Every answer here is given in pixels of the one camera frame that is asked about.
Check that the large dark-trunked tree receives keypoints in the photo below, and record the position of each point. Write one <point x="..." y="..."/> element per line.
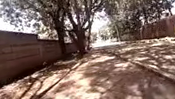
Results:
<point x="61" y="39"/>

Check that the reddish dirt path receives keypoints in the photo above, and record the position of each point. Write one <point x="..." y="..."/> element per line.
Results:
<point x="91" y="85"/>

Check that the brown boundary wall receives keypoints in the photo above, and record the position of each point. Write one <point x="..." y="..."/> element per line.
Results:
<point x="163" y="26"/>

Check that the long brown wall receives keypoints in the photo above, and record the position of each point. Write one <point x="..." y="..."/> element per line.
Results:
<point x="8" y="54"/>

